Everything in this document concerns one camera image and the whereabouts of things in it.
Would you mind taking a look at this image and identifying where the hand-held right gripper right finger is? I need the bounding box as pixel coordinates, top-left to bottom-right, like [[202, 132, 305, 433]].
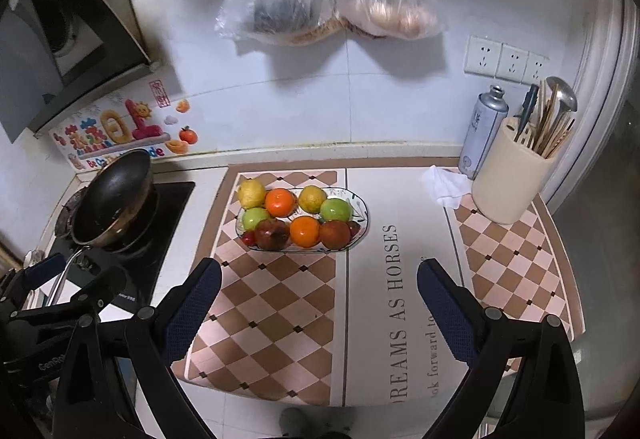
[[417, 258, 586, 439]]

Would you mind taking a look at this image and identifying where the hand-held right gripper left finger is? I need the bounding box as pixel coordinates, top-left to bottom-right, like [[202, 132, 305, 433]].
[[55, 258, 223, 439]]

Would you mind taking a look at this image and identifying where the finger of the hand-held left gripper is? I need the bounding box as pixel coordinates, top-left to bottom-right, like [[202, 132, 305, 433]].
[[20, 265, 129, 316], [0, 253, 68, 310]]

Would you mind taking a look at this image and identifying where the dark red apple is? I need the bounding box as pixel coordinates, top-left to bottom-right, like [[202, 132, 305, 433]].
[[319, 219, 352, 250], [255, 218, 291, 252]]

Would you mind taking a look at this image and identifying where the green apple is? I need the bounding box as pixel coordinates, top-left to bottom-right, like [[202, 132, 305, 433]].
[[320, 198, 350, 223], [242, 207, 269, 232]]

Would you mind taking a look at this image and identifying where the floral print glass plate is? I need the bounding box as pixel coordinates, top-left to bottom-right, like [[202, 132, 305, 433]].
[[235, 186, 371, 254]]

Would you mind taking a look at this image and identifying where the yellow citrus fruit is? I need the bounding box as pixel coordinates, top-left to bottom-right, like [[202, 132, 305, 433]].
[[237, 179, 267, 210], [298, 186, 325, 214]]

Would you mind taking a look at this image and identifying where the orange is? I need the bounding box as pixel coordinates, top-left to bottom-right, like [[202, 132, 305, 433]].
[[265, 188, 296, 218], [290, 216, 321, 248]]

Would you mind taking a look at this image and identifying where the checkered counter mat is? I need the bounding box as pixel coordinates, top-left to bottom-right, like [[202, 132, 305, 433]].
[[184, 164, 586, 407]]

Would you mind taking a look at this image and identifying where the black frying pan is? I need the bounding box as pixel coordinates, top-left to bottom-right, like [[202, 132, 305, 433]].
[[47, 149, 157, 307]]

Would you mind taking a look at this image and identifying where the black gas stove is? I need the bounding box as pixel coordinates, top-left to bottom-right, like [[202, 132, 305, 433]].
[[47, 179, 196, 316]]

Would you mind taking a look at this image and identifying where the white cloth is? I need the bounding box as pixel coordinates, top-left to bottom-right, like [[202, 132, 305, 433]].
[[420, 164, 474, 210]]

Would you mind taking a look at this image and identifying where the beige utensil holder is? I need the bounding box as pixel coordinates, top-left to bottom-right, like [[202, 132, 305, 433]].
[[471, 116, 559, 225]]

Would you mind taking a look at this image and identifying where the silver gas canister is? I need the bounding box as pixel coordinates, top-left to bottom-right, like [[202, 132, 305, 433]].
[[458, 85, 510, 180]]

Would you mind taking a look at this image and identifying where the bundle of wooden chopsticks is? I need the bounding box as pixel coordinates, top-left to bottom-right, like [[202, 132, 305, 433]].
[[529, 79, 577, 159]]

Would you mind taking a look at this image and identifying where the metal ladle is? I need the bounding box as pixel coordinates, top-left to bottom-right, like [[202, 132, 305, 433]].
[[544, 76, 579, 122]]

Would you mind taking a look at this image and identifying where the black range hood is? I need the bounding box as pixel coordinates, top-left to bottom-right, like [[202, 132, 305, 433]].
[[0, 0, 152, 143]]

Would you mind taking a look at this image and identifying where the colourful wall sticker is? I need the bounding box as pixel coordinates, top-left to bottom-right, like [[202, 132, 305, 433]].
[[50, 79, 199, 171]]

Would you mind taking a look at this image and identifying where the dark handled knife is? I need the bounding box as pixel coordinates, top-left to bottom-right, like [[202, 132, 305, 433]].
[[515, 84, 540, 144]]

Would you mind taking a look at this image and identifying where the white wall socket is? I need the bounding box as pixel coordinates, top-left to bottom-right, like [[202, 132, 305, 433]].
[[522, 52, 550, 88], [499, 44, 529, 83], [464, 35, 503, 78]]

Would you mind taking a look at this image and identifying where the white door frame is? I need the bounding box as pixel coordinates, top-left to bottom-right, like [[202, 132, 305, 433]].
[[542, 0, 640, 217]]

